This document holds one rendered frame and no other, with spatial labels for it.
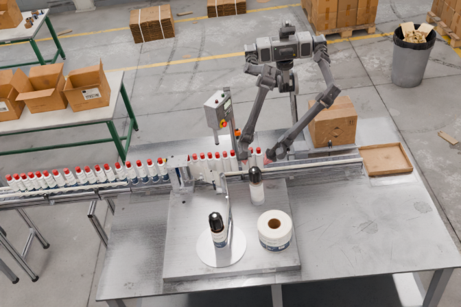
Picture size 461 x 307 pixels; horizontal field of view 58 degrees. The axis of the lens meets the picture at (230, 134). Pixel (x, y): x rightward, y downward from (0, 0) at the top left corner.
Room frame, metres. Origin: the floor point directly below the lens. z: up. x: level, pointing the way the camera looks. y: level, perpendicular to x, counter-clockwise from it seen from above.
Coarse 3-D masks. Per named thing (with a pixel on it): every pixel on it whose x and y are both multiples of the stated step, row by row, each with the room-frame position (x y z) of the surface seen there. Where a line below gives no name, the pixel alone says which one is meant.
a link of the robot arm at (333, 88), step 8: (320, 56) 2.42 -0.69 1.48; (320, 64) 2.37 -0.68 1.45; (328, 64) 2.35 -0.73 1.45; (328, 72) 2.25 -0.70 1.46; (328, 80) 2.17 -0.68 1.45; (328, 88) 2.09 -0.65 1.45; (336, 88) 2.08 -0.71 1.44; (328, 96) 2.06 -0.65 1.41; (336, 96) 2.06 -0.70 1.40; (328, 104) 2.05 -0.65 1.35
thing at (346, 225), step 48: (144, 144) 2.56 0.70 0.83; (192, 144) 2.47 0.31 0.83; (144, 192) 2.04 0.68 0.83; (288, 192) 1.83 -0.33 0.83; (336, 192) 1.76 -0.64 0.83; (384, 192) 1.70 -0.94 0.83; (144, 240) 1.62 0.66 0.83; (336, 240) 1.40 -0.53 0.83; (384, 240) 1.35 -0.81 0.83; (432, 240) 1.30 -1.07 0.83; (144, 288) 1.28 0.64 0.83; (192, 288) 1.23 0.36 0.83
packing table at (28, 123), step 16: (112, 80) 3.68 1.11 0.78; (112, 96) 3.40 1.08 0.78; (48, 112) 3.29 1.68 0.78; (64, 112) 3.25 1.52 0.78; (80, 112) 3.21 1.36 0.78; (96, 112) 3.17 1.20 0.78; (112, 112) 3.13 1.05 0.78; (128, 112) 3.77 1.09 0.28; (0, 128) 3.16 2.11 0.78; (16, 128) 3.12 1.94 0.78; (32, 128) 3.09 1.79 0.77; (48, 128) 3.14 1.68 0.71; (112, 128) 3.10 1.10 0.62; (64, 144) 3.50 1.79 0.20; (80, 144) 3.47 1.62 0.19; (128, 144) 3.34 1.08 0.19
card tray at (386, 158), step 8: (384, 144) 2.10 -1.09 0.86; (392, 144) 2.09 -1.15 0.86; (400, 144) 2.08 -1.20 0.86; (360, 152) 2.08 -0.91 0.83; (368, 152) 2.07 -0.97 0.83; (376, 152) 2.06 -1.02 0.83; (384, 152) 2.05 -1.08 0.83; (392, 152) 2.03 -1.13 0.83; (400, 152) 2.02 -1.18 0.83; (368, 160) 1.99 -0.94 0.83; (376, 160) 1.98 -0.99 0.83; (384, 160) 1.97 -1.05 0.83; (392, 160) 1.96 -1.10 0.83; (400, 160) 1.95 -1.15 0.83; (408, 160) 1.91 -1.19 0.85; (368, 168) 1.92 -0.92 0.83; (376, 168) 1.91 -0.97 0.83; (384, 168) 1.90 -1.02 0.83; (392, 168) 1.89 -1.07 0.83; (400, 168) 1.88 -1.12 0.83; (408, 168) 1.84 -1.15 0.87
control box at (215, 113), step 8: (216, 96) 2.16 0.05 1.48; (208, 104) 2.09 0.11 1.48; (216, 104) 2.08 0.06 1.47; (208, 112) 2.08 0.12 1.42; (216, 112) 2.05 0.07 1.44; (232, 112) 2.16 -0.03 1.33; (208, 120) 2.09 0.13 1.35; (216, 120) 2.05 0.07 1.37; (224, 120) 2.09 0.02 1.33; (216, 128) 2.06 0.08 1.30
